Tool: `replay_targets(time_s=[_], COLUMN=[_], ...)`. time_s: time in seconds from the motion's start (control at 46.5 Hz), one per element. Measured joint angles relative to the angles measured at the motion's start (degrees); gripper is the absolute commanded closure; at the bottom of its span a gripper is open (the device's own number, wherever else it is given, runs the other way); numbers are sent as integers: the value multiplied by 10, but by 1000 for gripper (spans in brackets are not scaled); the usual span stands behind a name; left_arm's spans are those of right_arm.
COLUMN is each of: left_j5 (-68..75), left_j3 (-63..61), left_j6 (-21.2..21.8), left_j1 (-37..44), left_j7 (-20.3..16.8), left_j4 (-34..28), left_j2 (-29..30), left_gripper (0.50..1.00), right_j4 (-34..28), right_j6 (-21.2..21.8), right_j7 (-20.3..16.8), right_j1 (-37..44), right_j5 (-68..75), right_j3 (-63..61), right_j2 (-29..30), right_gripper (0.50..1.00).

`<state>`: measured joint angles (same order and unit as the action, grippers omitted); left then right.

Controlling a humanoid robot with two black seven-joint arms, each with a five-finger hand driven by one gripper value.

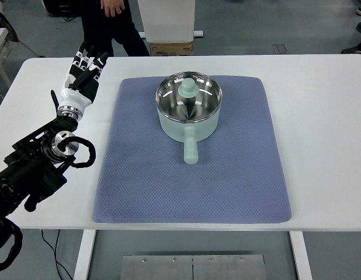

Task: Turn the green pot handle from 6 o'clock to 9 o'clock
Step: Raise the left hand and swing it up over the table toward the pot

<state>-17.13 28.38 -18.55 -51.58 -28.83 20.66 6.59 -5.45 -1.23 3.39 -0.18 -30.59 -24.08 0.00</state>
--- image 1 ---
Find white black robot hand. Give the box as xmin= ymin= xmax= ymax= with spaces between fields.
xmin=64 ymin=41 xmax=109 ymax=106

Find mint green pot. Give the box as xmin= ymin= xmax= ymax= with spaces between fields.
xmin=155 ymin=71 xmax=223 ymax=165

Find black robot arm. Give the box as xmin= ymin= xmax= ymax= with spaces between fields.
xmin=0 ymin=92 xmax=96 ymax=271

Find person in dark clothes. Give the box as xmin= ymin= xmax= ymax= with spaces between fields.
xmin=79 ymin=0 xmax=150 ymax=57

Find white side table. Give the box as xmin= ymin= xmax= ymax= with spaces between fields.
xmin=0 ymin=27 xmax=12 ymax=89

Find brown cardboard box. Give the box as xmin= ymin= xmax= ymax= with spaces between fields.
xmin=150 ymin=41 xmax=193 ymax=57

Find blue textured mat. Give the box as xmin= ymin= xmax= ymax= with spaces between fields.
xmin=92 ymin=75 xmax=293 ymax=224

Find white table leg left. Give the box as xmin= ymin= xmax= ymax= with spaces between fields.
xmin=73 ymin=229 xmax=97 ymax=280

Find white table leg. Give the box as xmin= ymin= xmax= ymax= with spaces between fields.
xmin=289 ymin=231 xmax=313 ymax=280
xmin=73 ymin=229 xmax=97 ymax=280

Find metal floor outlet cover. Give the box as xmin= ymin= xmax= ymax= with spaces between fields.
xmin=272 ymin=44 xmax=289 ymax=54

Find white table leg right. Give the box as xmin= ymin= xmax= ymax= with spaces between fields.
xmin=289 ymin=231 xmax=313 ymax=280

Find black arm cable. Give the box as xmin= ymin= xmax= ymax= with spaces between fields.
xmin=58 ymin=135 xmax=97 ymax=169

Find white pedestal cabinet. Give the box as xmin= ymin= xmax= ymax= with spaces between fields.
xmin=138 ymin=0 xmax=204 ymax=43

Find black floor cable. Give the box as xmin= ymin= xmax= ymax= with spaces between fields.
xmin=41 ymin=229 xmax=74 ymax=280

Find metal base plate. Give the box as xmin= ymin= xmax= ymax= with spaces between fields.
xmin=120 ymin=254 xmax=267 ymax=279

